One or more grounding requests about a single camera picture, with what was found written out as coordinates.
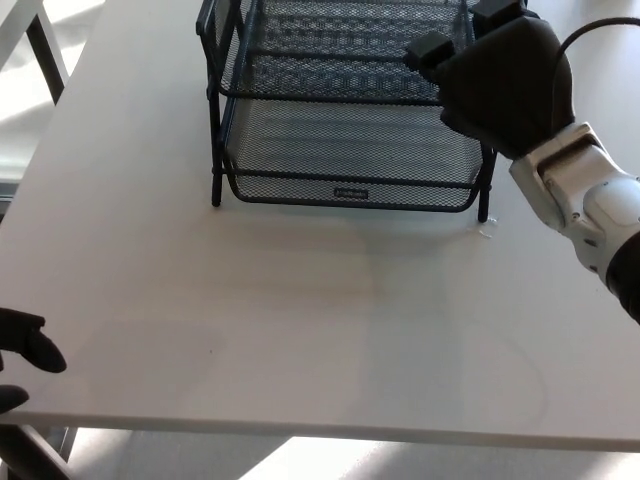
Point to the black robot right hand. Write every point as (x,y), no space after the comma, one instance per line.
(505,85)

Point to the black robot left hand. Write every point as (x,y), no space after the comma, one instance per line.
(35,345)

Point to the black mesh drawer tray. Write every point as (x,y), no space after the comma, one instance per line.
(325,80)

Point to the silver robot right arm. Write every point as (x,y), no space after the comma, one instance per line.
(585,195)

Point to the grey metal desk leg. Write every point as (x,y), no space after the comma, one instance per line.
(64,442)

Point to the dark brown diagonal leg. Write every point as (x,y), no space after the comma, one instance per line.
(25,455)

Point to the clear tape piece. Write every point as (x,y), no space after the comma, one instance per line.
(487,230)

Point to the small black mesh tray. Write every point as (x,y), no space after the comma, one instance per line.
(350,30)

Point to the black mesh tray with label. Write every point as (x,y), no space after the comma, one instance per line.
(350,150)

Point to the white side table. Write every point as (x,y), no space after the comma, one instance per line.
(12,17)

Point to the black metal organizer rack frame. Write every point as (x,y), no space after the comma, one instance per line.
(216,190)

